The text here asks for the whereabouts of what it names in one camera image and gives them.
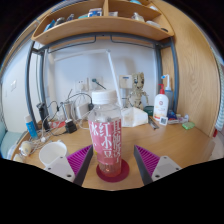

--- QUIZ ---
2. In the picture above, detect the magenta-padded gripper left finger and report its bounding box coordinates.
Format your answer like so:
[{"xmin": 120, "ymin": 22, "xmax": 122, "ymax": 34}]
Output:
[{"xmin": 44, "ymin": 143, "xmax": 95, "ymax": 187}]

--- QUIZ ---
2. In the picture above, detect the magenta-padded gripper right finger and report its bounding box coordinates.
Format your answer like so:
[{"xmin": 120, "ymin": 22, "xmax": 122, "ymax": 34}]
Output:
[{"xmin": 133, "ymin": 144, "xmax": 183, "ymax": 186}]

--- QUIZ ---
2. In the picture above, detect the pink-labelled clear drink bottle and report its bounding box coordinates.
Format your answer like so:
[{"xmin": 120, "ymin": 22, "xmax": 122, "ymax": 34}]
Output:
[{"xmin": 87, "ymin": 89, "xmax": 123, "ymax": 178}]

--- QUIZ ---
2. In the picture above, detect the white cup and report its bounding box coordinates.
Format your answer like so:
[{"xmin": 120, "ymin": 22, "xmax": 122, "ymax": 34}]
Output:
[{"xmin": 38, "ymin": 139, "xmax": 69, "ymax": 167}]

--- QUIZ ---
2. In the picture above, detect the wrapped pale bun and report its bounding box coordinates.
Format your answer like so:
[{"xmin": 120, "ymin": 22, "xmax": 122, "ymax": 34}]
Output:
[{"xmin": 18, "ymin": 140, "xmax": 36, "ymax": 157}]

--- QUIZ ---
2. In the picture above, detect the black power adapter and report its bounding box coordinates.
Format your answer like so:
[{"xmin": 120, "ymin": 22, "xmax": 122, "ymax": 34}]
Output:
[{"xmin": 64, "ymin": 118, "xmax": 78, "ymax": 134}]

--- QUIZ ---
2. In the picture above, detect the flat round red coaster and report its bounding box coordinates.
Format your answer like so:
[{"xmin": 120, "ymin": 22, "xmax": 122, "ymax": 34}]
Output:
[{"xmin": 95, "ymin": 158, "xmax": 130, "ymax": 183}]

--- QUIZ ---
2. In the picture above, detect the blue tube with white cap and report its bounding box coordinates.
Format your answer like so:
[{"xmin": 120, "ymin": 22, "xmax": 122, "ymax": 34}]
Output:
[{"xmin": 24, "ymin": 114, "xmax": 39, "ymax": 139}]

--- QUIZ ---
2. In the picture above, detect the small white square device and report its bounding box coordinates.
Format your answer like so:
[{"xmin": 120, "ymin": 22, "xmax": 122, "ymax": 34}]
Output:
[{"xmin": 158, "ymin": 116, "xmax": 169, "ymax": 126}]

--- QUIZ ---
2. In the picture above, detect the small green object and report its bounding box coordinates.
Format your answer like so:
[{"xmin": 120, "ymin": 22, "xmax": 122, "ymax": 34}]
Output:
[{"xmin": 181, "ymin": 121, "xmax": 196, "ymax": 130}]

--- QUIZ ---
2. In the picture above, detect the black upright gadget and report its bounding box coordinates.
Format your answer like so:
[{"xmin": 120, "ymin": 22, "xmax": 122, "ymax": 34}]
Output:
[{"xmin": 36, "ymin": 102, "xmax": 51, "ymax": 132}]

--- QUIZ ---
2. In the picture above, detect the bed with checkered blanket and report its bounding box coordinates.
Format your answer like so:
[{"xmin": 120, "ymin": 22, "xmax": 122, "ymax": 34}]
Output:
[{"xmin": 0, "ymin": 121, "xmax": 25, "ymax": 160}]

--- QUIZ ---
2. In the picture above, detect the steel mug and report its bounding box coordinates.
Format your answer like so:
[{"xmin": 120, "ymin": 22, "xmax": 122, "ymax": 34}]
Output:
[{"xmin": 63, "ymin": 101, "xmax": 77, "ymax": 120}]

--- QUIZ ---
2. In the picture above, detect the white tissue bag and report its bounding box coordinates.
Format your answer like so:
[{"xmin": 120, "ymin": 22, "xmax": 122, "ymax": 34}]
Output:
[{"xmin": 120, "ymin": 106, "xmax": 149, "ymax": 128}]

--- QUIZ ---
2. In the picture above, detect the white pump bottle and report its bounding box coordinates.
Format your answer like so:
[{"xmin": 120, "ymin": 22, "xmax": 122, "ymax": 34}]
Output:
[{"xmin": 153, "ymin": 83, "xmax": 169, "ymax": 122}]

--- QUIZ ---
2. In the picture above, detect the white spray bottle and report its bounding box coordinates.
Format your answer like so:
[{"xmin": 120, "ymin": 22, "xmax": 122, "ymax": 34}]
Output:
[{"xmin": 160, "ymin": 73, "xmax": 175, "ymax": 113}]

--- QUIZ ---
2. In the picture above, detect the wooden tree figurine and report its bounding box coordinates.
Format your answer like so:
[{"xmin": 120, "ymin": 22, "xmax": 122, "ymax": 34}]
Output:
[{"xmin": 128, "ymin": 72, "xmax": 149, "ymax": 110}]

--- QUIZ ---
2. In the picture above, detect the white desk lamp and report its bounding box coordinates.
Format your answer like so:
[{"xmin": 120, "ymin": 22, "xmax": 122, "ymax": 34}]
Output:
[{"xmin": 49, "ymin": 48, "xmax": 123, "ymax": 108}]

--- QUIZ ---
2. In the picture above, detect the wooden shelf unit with items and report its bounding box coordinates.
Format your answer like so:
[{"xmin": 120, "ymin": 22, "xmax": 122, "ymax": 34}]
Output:
[{"xmin": 31, "ymin": 0, "xmax": 175, "ymax": 46}]

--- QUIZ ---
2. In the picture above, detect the white wall outlet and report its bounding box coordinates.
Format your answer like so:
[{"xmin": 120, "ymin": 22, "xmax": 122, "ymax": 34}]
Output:
[{"xmin": 74, "ymin": 78, "xmax": 89, "ymax": 93}]

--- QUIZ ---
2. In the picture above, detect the grey metal frame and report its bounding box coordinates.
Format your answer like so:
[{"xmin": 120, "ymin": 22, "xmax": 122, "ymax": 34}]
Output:
[{"xmin": 24, "ymin": 32, "xmax": 180, "ymax": 132}]

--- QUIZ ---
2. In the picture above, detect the white light switch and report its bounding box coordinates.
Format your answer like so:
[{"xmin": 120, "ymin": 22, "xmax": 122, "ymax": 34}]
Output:
[{"xmin": 9, "ymin": 79, "xmax": 18, "ymax": 93}]

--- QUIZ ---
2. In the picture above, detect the white wall box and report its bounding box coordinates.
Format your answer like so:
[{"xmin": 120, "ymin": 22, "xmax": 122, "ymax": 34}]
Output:
[{"xmin": 119, "ymin": 74, "xmax": 133, "ymax": 89}]

